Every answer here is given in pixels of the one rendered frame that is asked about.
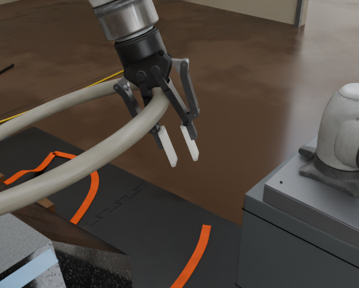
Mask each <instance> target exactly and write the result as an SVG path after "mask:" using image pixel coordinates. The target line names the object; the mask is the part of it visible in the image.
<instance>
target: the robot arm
mask: <svg viewBox="0 0 359 288"><path fill-rule="evenodd" d="M89 2H90V4H91V6H92V8H93V9H94V14H95V15H96V17H97V19H98V21H99V24H100V26H101V28H102V30H103V33H104V35H105V37H106V40H108V41H116V42H115V44H114V47H115V50H116V52H117V54H118V57H119V59H120V61H121V63H122V65H123V69H124V72H123V75H124V76H123V77H122V78H121V79H119V80H117V82H116V83H115V84H114V85H113V88H114V90H115V91H116V92H117V93H118V94H119V95H120V96H121V97H122V98H123V100H124V102H125V104H126V106H127V108H128V111H129V112H130V114H131V116H132V118H135V117H136V116H137V115H138V114H139V113H140V112H141V111H142V110H141V108H140V106H139V104H138V102H137V100H136V98H135V97H134V95H133V93H132V91H131V89H130V84H129V83H128V82H129V81H130V82H131V83H133V84H134V85H135V86H137V87H138V88H140V93H141V96H142V98H143V102H144V107H146V106H147V105H148V104H149V102H150V101H151V99H152V97H153V95H152V89H153V88H154V87H161V89H162V91H163V92H165V94H166V96H167V97H168V99H169V100H170V102H171V103H172V105H173V107H174V109H175V110H176V112H177V113H178V115H179V117H180V119H181V120H182V122H181V125H180V128H181V130H182V133H183V135H184V138H185V141H186V143H187V146H188V148H189V151H190V153H191V155H192V158H193V161H197V160H198V156H199V151H198V149H197V146H196V143H195V141H194V140H195V139H197V131H196V128H195V125H194V124H193V120H194V119H195V118H197V117H198V116H199V112H200V108H199V104H198V102H197V98H196V94H195V91H194V88H193V84H192V81H191V77H190V74H189V59H188V58H187V57H184V58H183V59H176V58H172V56H171V55H170V54H169V53H168V52H167V51H166V48H165V45H164V43H163V40H162V38H161V35H160V33H159V30H158V28H157V27H156V26H153V25H154V24H155V23H157V22H158V20H159V17H158V15H157V12H156V10H155V6H154V4H153V2H152V0H89ZM172 66H174V67H175V69H176V71H177V72H178V73H180V79H181V83H182V85H183V89H184V92H185V96H186V99H187V102H188V105H189V109H190V111H188V109H187V107H186V106H185V104H184V102H183V101H182V99H181V97H180V95H179V94H178V92H177V91H176V89H175V87H174V86H173V84H172V81H171V79H170V77H169V76H170V71H171V67H172ZM159 126H160V123H159V121H158V122H157V124H156V125H155V126H154V127H153V128H152V129H151V130H150V131H149V132H148V133H151V134H152V135H153V136H154V139H155V142H156V144H157V146H158V148H159V149H160V150H161V149H165V152H166V155H167V157H168V159H169V161H170V164H171V166H172V167H175V166H176V163H177V160H178V158H177V156H176V153H175V151H174V148H173V146H172V143H171V141H170V138H169V136H168V134H167V131H166V128H165V127H164V126H161V127H159ZM299 154H301V155H302V156H304V157H305V158H307V159H309V160H310V161H309V162H308V163H307V164H305V165H303V166H301V167H300V170H299V173H300V174H301V175H303V176H306V177H310V178H313V179H315V180H318V181H320V182H322V183H325V184H327V185H329V186H331V187H334V188H336V189H339V190H341V191H343V192H345V193H347V194H348V195H349V196H351V197H354V198H358V197H359V83H350V84H347V85H345V86H343V87H342V88H340V89H339V90H338V91H337V92H335V93H334V94H333V95H332V97H331V99H330V100H329V102H328V103H327V105H326V107H325V110H324V112H323V115H322V118H321V122H320V127H319V131H318V137H317V147H311V146H305V145H301V146H300V149H299Z"/></svg>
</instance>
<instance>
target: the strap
mask: <svg viewBox="0 0 359 288"><path fill-rule="evenodd" d="M55 156H59V157H65V158H69V159H73V158H75V157H77V156H76V155H72V154H67V153H62V152H59V151H55V152H54V153H50V154H49V155H48V156H47V158H46V159H45V160H44V161H43V162H42V163H41V165H40V166H38V167H37V168H36V169H34V170H22V171H19V172H18V173H16V174H14V175H13V176H12V177H10V178H9V179H8V180H6V181H4V182H2V181H1V180H0V181H1V182H2V183H4V184H6V185H9V184H11V183H13V182H14V181H16V180H17V179H18V178H20V177H21V176H23V175H24V174H26V173H28V172H30V171H41V170H43V169H44V168H45V167H46V166H47V165H48V164H49V163H50V162H51V160H52V159H53V158H54V157H55ZM90 175H91V187H90V191H89V192H88V194H87V197H86V199H85V200H84V202H83V203H82V205H81V207H80V208H79V210H78V211H77V212H76V214H75V215H74V216H73V218H72V219H71V221H70V222H72V223H74V224H77V223H78V222H79V220H80V219H81V218H82V217H83V215H84V214H85V212H86V211H87V209H88V207H89V206H90V204H91V202H92V200H93V199H94V197H95V194H96V192H97V189H98V186H99V176H98V173H97V171H95V172H93V173H91V174H90ZM210 230H211V226H209V225H203V226H202V230H201V234H200V239H199V242H198V244H197V247H196V249H195V251H194V253H193V255H192V257H191V259H190V260H189V262H188V263H187V265H186V267H185V268H184V270H183V271H182V273H181V274H180V275H179V277H178V279H177V280H176V281H175V282H174V284H173V285H172V286H171V287H170V288H182V287H183V286H184V285H185V283H186V282H187V281H188V279H189V277H190V276H191V274H192V273H193V271H194V269H195V268H196V266H197V264H198V263H199V261H200V259H201V257H202V255H203V253H204V250H205V248H206V246H207V243H208V239H209V234H210Z"/></svg>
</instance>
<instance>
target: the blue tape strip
mask: <svg viewBox="0 0 359 288"><path fill-rule="evenodd" d="M57 262H58V260H57V258H56V257H55V255H54V253H53V252H52V250H51V249H48V250H47V251H45V252H44V253H42V254H41V255H39V256H38V257H36V258H35V259H33V260H32V261H30V262H29V263H27V264H26V265H24V266H23V267H21V268H20V269H18V270H17V271H15V272H13V273H12V274H10V275H9V276H8V277H6V278H5V279H3V280H1V281H0V288H21V287H23V286H24V285H26V284H27V283H29V282H30V281H32V280H33V279H34V278H36V277H37V276H39V275H40V274H42V273H43V272H44V271H46V270H47V269H49V268H50V267H51V266H53V265H54V264H56V263H57Z"/></svg>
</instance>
